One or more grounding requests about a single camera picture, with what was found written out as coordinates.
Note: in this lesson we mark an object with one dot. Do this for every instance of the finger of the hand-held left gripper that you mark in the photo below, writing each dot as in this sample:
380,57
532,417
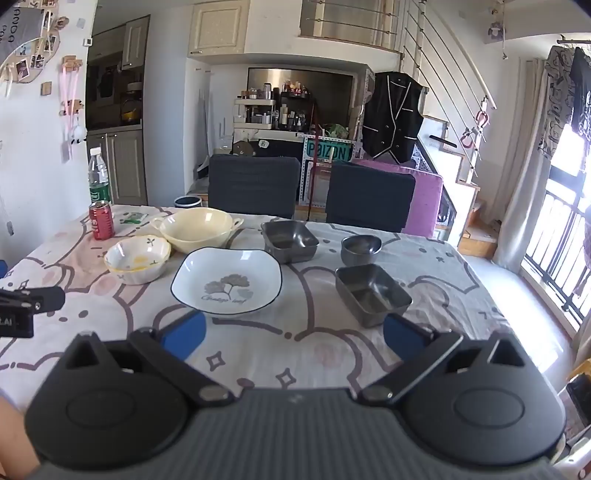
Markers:
37,298

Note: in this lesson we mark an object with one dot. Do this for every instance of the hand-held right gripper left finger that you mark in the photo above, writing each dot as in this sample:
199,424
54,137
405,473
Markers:
184,336

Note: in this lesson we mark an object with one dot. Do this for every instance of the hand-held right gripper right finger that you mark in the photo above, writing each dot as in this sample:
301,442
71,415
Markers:
405,337

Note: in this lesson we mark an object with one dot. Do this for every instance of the square metal bowl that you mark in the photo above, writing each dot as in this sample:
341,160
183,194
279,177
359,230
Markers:
290,241
373,295

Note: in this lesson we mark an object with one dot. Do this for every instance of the white leaf-print square plate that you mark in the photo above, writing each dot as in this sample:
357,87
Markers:
226,284

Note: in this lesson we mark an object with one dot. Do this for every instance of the floral yellow-rimmed bowl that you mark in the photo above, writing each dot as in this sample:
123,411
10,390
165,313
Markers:
136,261

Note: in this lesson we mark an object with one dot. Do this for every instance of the round metal bowl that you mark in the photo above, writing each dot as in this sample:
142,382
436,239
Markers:
361,249

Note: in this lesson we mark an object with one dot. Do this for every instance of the person's left forearm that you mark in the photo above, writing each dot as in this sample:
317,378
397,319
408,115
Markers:
11,434

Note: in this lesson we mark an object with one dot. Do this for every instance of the red drink can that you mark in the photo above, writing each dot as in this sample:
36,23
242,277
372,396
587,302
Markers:
102,221

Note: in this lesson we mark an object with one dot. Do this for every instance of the bear-print tablecloth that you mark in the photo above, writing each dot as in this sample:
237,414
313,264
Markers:
295,337

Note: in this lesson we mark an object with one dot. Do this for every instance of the green snack packet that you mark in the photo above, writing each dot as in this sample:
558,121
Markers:
133,218

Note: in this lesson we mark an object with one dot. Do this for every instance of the dark blue pot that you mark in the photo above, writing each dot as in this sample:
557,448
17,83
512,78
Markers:
188,202

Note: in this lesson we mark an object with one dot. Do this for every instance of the clear green-label water bottle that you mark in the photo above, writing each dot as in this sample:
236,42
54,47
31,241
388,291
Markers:
98,177

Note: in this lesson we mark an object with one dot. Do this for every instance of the purple cushion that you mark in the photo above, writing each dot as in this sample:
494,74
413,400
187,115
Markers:
427,203

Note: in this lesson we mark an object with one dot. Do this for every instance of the dark grey chair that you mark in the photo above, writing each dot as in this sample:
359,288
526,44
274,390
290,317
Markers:
254,184
369,198

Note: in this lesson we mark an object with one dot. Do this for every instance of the grey kitchen cabinet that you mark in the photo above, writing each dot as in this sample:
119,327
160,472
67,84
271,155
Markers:
122,166

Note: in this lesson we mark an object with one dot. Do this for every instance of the balcony railing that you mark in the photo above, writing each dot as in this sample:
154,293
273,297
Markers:
554,258

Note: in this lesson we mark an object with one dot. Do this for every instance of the beige curtain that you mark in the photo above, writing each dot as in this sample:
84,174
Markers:
526,184

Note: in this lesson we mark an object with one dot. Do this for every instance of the teal sign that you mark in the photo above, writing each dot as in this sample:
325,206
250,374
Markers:
328,151

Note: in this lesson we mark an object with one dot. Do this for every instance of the black sign board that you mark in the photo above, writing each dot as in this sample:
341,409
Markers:
277,147

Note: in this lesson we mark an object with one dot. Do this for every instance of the black vest white trim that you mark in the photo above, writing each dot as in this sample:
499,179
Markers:
392,120

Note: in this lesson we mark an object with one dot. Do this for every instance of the white rack with bottles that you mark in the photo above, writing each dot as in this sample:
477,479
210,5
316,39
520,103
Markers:
268,108

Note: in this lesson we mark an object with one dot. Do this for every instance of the stair railing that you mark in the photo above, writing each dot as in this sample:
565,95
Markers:
443,69

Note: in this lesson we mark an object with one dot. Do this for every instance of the patterned hanging cloth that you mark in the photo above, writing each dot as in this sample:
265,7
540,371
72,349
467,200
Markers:
556,101

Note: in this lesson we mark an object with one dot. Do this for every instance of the black hanging shirt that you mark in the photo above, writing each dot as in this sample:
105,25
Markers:
582,87

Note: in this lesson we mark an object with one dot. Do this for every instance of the cream upper cabinet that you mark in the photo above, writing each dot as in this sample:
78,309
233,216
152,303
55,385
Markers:
216,27

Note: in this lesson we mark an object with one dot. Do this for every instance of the wall photo board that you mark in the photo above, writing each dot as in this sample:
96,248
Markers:
27,41

